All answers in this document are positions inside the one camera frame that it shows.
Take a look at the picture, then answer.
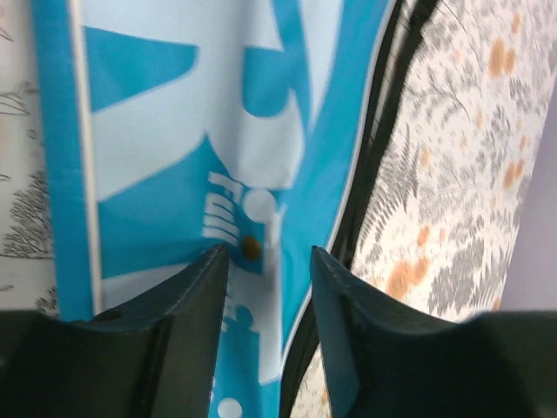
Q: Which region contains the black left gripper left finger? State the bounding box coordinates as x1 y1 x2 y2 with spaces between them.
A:
1 246 229 417

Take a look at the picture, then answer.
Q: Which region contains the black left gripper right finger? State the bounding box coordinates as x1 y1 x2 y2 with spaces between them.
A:
311 247 556 418

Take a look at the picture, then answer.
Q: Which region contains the blue racket bag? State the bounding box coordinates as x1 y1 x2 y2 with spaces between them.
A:
30 1 435 417

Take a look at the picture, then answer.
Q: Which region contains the floral tablecloth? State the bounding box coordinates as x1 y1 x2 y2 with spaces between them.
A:
1 1 556 417

